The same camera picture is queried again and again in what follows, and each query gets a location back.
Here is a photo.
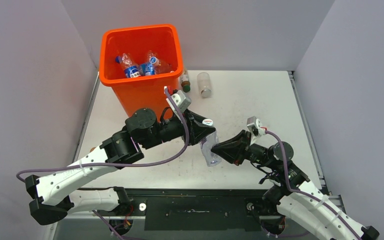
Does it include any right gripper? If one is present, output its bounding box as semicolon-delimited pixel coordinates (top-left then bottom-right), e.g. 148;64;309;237
210;129;278;169

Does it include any small clear water bottle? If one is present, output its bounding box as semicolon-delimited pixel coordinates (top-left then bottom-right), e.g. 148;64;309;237
200;130;223;167

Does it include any green cap brown bottle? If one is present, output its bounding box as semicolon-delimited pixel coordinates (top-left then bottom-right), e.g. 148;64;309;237
179;70;191;93

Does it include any clear crushed bottle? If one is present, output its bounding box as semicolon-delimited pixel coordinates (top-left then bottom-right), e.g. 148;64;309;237
196;72;212;98

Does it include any blue cap pepsi bottle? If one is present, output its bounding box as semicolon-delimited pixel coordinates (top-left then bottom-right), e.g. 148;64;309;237
140;50;161;77

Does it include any pepsi bottle back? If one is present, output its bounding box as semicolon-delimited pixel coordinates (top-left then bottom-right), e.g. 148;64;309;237
115;53;142;78

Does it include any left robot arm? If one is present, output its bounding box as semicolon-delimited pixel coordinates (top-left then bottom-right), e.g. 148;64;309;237
25;108;216;226

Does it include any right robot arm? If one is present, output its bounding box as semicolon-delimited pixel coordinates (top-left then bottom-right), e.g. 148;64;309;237
211;127;380;240

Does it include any orange plastic bin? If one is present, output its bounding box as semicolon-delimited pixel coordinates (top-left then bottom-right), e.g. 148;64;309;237
99;23;184;116

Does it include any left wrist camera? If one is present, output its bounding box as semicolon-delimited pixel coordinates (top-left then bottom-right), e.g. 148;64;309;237
166;90;192;117

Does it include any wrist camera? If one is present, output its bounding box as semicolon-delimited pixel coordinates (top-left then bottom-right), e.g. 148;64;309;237
246;116;267;137
166;90;192;117

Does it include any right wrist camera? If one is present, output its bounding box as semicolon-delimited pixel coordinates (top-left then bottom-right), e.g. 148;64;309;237
246;116;267;137

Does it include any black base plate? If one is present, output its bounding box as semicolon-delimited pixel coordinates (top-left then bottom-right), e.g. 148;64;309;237
72;188;345;232

